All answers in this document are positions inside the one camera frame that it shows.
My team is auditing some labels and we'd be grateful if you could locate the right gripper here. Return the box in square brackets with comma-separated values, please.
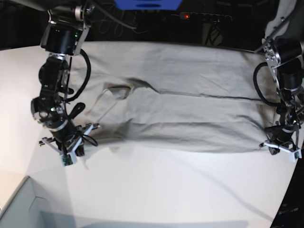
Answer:
[46, 121, 85, 157]

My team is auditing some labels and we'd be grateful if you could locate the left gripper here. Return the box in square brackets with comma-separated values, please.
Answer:
[265, 125, 299, 155]

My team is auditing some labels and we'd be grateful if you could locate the grey t-shirt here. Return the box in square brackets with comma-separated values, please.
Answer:
[76, 41, 276, 164]

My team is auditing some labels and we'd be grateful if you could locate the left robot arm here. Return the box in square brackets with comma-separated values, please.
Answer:
[253, 0, 304, 162]

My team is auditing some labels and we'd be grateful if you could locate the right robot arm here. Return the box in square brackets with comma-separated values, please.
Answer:
[31, 0, 136, 160]

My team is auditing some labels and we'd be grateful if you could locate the white bin at corner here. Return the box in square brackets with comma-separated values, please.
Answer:
[0, 176, 76, 228]

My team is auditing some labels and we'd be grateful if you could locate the blue box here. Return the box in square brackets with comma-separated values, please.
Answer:
[114, 0, 182, 10]

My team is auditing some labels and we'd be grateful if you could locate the black power strip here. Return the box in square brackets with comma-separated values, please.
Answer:
[179, 12, 233, 22]

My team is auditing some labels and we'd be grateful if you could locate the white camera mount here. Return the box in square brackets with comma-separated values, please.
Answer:
[39, 120, 100, 166]
[260, 123, 302, 162]

